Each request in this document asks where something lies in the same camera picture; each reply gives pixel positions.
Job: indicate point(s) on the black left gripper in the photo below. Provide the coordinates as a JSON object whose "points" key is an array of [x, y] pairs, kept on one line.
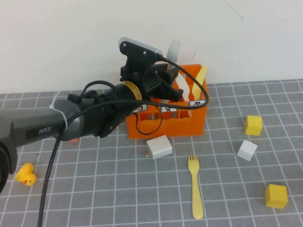
{"points": [[151, 80]]}

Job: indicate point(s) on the orange plastic cutlery holder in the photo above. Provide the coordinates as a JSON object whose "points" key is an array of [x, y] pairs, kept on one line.
{"points": [[196, 123]]}

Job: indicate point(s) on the yellow plastic knife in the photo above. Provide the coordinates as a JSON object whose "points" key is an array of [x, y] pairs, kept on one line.
{"points": [[200, 75]]}

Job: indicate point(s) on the white label spoon character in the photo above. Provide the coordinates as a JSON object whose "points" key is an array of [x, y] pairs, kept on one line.
{"points": [[140, 109]]}

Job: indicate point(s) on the grey checked table mat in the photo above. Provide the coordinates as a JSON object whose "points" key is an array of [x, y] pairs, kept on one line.
{"points": [[118, 189]]}

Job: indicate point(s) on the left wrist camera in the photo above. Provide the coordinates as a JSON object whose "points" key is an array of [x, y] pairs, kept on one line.
{"points": [[137, 49]]}

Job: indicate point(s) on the white cube block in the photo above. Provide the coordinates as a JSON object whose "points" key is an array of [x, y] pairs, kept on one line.
{"points": [[246, 151]]}

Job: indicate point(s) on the white label fork character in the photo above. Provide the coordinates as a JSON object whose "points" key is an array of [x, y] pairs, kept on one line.
{"points": [[169, 109]]}

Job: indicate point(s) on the white power adapter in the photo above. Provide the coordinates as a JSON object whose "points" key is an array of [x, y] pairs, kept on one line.
{"points": [[159, 146]]}

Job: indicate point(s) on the white label knife character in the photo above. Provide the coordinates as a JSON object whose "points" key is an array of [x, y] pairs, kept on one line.
{"points": [[196, 104]]}

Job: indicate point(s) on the orange cube block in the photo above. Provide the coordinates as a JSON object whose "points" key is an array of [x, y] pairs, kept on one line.
{"points": [[74, 139]]}

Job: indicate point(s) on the yellow plastic fork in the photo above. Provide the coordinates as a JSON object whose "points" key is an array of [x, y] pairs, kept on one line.
{"points": [[196, 194]]}

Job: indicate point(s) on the grey plastic fork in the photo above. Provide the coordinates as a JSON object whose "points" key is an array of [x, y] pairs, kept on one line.
{"points": [[173, 50]]}

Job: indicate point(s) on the yellow cube block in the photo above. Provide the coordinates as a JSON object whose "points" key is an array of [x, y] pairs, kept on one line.
{"points": [[275, 196], [253, 126]]}

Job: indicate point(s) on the white plastic knife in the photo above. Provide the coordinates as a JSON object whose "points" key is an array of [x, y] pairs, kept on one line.
{"points": [[184, 82]]}

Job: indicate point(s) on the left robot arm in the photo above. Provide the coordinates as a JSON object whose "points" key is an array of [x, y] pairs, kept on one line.
{"points": [[35, 127]]}

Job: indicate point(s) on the yellow rubber duck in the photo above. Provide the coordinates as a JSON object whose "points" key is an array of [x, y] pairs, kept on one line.
{"points": [[26, 176]]}

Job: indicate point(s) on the white zip tie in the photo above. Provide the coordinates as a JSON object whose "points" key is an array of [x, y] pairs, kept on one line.
{"points": [[65, 118]]}

